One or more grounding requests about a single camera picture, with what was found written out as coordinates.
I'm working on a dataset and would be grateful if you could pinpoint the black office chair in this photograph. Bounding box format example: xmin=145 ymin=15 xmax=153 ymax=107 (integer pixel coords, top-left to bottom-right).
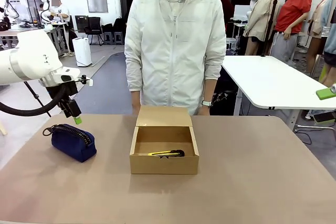
xmin=85 ymin=16 xmax=104 ymax=46

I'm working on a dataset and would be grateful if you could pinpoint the person's left hand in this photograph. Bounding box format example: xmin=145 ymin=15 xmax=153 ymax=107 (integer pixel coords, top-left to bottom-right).
xmin=197 ymin=105 xmax=211 ymax=116

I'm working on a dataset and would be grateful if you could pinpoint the black left arm hose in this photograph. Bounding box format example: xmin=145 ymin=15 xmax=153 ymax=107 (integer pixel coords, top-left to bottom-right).
xmin=0 ymin=83 xmax=69 ymax=116

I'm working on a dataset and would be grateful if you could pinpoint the person in white jacket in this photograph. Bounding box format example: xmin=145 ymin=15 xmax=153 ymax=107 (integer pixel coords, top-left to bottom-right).
xmin=124 ymin=0 xmax=227 ymax=116

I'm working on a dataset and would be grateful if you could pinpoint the grey stool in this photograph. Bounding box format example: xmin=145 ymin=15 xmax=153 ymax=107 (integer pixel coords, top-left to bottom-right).
xmin=103 ymin=18 xmax=124 ymax=45

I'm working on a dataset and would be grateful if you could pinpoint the white side table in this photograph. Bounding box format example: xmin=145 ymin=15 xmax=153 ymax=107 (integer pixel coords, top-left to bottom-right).
xmin=222 ymin=55 xmax=336 ymax=132

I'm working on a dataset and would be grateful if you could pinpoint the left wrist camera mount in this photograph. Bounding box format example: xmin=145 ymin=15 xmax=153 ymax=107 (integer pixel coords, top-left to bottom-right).
xmin=78 ymin=74 xmax=94 ymax=87

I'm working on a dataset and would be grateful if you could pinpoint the person's left forearm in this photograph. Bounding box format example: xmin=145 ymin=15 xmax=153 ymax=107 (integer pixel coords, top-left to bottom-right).
xmin=203 ymin=78 xmax=217 ymax=102

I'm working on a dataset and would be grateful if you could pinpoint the black floor cable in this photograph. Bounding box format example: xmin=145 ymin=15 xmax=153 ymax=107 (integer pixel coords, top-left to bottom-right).
xmin=293 ymin=125 xmax=313 ymax=145

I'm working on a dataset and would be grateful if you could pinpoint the mannequin in beige coat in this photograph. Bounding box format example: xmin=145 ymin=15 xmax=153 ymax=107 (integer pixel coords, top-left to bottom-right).
xmin=243 ymin=0 xmax=280 ymax=56

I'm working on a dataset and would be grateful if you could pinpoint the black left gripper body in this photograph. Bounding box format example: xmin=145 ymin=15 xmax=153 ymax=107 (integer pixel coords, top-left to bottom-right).
xmin=56 ymin=81 xmax=80 ymax=103

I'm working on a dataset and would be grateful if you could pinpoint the grey workshop desk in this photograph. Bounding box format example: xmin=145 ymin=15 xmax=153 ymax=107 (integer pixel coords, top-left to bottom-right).
xmin=0 ymin=22 xmax=70 ymax=57

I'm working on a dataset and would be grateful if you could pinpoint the brown cardboard box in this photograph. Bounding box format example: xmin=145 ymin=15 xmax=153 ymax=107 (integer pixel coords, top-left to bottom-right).
xmin=129 ymin=105 xmax=200 ymax=175

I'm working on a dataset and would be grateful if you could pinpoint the black bag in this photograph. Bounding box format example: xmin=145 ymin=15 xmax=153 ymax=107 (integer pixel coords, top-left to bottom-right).
xmin=211 ymin=91 xmax=238 ymax=116

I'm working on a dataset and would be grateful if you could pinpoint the yellow utility knife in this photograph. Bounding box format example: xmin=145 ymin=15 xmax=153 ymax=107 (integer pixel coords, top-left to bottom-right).
xmin=147 ymin=149 xmax=185 ymax=157

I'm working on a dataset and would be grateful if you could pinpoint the navy blue zipper pouch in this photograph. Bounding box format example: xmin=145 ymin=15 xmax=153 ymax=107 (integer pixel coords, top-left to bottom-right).
xmin=43 ymin=123 xmax=97 ymax=163

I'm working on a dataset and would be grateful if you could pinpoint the white air purifier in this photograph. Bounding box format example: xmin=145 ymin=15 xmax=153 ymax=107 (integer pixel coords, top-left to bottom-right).
xmin=72 ymin=37 xmax=92 ymax=67

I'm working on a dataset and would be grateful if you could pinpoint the black tripod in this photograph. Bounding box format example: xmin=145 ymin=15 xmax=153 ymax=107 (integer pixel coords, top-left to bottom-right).
xmin=23 ymin=81 xmax=52 ymax=118

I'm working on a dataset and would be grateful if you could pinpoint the black stand pole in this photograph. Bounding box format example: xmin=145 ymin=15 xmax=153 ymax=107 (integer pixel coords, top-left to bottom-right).
xmin=261 ymin=0 xmax=280 ymax=57

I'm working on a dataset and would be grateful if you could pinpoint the person's right forearm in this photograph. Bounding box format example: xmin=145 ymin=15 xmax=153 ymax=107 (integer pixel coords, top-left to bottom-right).
xmin=130 ymin=91 xmax=142 ymax=106

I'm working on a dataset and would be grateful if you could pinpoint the figure in red t-shirt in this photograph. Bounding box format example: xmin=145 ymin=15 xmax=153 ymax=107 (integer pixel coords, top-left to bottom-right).
xmin=271 ymin=0 xmax=313 ymax=65

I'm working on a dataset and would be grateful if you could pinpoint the mannequin with bucket hat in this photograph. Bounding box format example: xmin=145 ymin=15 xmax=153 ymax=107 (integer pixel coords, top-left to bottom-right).
xmin=306 ymin=0 xmax=336 ymax=87

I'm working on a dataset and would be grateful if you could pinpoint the mannequin in dark red top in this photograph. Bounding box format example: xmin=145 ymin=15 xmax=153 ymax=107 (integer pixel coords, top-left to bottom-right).
xmin=209 ymin=0 xmax=235 ymax=38

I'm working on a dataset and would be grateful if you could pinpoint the seated man white shirt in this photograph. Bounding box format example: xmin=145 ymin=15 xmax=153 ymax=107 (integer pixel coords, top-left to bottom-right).
xmin=41 ymin=0 xmax=70 ymax=23

